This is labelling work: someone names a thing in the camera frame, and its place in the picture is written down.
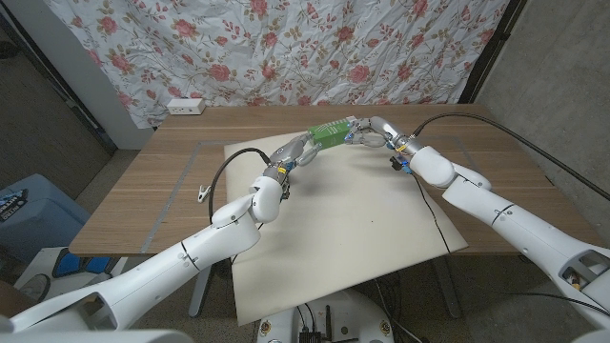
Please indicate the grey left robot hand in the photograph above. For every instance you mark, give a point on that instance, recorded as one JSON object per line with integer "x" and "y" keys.
{"x": 288, "y": 155}

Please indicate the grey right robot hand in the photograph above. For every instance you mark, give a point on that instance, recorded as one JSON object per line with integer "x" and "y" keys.
{"x": 381, "y": 133}

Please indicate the cream foam board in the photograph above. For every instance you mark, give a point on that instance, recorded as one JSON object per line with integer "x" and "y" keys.
{"x": 343, "y": 228}

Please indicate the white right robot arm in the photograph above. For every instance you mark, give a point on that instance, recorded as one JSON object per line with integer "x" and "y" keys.
{"x": 514, "y": 224}

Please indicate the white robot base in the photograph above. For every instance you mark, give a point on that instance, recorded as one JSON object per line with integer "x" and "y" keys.
{"x": 352, "y": 314}

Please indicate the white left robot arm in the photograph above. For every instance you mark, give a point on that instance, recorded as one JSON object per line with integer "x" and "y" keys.
{"x": 167, "y": 271}

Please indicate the green straw package box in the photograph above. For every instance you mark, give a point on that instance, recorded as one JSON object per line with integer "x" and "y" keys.
{"x": 329, "y": 135}

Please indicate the small white clip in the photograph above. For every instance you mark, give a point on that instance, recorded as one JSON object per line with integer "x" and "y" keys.
{"x": 205, "y": 193}

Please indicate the floral backdrop cloth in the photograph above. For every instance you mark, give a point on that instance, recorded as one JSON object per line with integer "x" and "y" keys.
{"x": 286, "y": 47}

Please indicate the white power strip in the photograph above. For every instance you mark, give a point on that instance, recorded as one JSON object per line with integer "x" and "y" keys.
{"x": 186, "y": 106}

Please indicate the black backdrop stand pole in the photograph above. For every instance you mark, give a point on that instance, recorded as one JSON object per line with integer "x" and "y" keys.
{"x": 495, "y": 47}

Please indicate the grey metal table leg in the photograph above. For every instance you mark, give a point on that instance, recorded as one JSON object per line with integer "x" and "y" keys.
{"x": 448, "y": 290}
{"x": 200, "y": 295}

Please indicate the white blue floor platform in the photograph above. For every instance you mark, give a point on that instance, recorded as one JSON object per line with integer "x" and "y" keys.
{"x": 71, "y": 264}

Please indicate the blue plastic bin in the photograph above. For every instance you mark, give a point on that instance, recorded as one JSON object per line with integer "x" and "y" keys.
{"x": 43, "y": 219}

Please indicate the white robot torso edge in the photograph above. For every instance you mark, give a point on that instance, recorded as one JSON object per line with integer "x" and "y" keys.
{"x": 95, "y": 336}

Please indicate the grey sneaker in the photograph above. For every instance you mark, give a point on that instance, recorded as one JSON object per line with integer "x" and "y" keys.
{"x": 34, "y": 287}

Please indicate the brown person leg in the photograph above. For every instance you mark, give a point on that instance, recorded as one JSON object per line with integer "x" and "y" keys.
{"x": 9, "y": 300}

